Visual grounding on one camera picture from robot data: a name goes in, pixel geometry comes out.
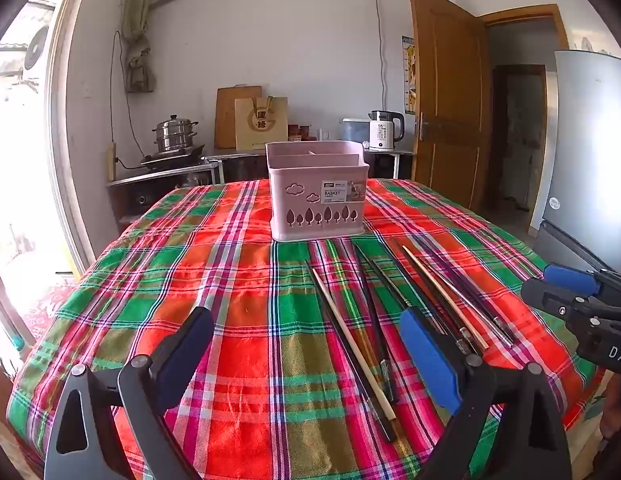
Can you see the wooden cutting board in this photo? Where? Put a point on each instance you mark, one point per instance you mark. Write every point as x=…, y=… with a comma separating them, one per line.
x=224, y=120

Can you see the wooden door frame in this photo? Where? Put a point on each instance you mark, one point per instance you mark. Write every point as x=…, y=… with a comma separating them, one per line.
x=520, y=12

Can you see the black chopstick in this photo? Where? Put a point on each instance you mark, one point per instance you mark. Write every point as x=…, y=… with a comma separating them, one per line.
x=422, y=285
x=471, y=300
x=374, y=310
x=341, y=332

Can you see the steel side table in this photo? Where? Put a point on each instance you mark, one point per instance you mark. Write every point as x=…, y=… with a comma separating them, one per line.
x=390, y=154

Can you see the plaid tablecloth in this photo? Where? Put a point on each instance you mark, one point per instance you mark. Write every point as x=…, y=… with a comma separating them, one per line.
x=215, y=270

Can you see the steel steamer pot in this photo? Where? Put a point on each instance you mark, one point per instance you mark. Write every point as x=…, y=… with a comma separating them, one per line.
x=174, y=135

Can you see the person's right forearm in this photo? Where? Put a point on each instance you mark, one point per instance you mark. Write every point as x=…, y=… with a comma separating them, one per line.
x=615, y=405

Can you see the gas stove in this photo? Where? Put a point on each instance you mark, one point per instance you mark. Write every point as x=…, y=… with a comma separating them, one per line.
x=173, y=159

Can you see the brown paper bag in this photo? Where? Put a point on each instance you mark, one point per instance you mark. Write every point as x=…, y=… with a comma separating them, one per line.
x=260, y=125

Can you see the grey refrigerator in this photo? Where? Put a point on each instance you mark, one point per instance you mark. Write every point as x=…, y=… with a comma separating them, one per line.
x=585, y=160

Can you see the red lidded jar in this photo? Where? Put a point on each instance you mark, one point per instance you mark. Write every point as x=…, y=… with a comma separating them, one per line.
x=294, y=133
x=305, y=132

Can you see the pink plastic utensil basket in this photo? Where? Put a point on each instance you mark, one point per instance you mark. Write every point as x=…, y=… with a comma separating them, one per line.
x=300, y=210

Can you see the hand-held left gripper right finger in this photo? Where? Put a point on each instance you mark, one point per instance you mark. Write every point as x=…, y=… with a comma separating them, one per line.
x=430, y=355

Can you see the dark stove cabinet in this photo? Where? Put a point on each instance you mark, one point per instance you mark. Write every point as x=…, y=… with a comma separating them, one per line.
x=140, y=195

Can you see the wooden door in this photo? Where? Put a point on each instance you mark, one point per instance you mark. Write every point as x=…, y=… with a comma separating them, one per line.
x=448, y=110

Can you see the white electric kettle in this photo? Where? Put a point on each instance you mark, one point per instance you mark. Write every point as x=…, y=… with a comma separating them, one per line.
x=383, y=132

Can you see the metal chopstick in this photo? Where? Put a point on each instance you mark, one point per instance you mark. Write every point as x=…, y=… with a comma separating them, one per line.
x=385, y=280

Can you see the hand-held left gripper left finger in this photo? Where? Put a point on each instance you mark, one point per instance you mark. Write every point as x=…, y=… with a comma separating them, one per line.
x=190, y=340

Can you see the wall calendar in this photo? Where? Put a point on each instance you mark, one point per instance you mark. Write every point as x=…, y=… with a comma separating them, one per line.
x=409, y=75

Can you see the translucent plastic container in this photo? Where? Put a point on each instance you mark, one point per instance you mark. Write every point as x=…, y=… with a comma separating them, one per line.
x=354, y=131

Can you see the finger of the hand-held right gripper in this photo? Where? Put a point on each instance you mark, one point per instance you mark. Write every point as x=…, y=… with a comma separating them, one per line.
x=568, y=277
x=543, y=294

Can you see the drinking glass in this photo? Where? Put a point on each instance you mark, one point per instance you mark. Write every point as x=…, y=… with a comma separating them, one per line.
x=324, y=135

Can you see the wooden chopstick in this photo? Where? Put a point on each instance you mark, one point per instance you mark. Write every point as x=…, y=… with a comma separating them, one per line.
x=351, y=340
x=441, y=292

